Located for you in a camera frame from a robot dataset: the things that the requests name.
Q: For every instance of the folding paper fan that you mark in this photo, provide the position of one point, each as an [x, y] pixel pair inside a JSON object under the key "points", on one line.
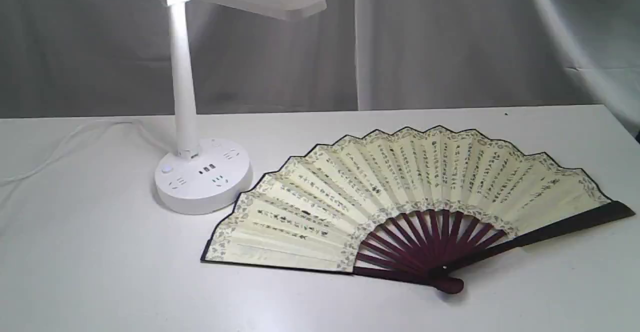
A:
{"points": [[410, 206]]}

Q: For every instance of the white desk lamp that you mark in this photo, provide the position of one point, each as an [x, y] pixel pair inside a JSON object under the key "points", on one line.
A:
{"points": [[204, 175]]}

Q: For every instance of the grey backdrop curtain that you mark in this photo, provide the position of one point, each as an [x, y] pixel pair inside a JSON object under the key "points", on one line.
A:
{"points": [[81, 58]]}

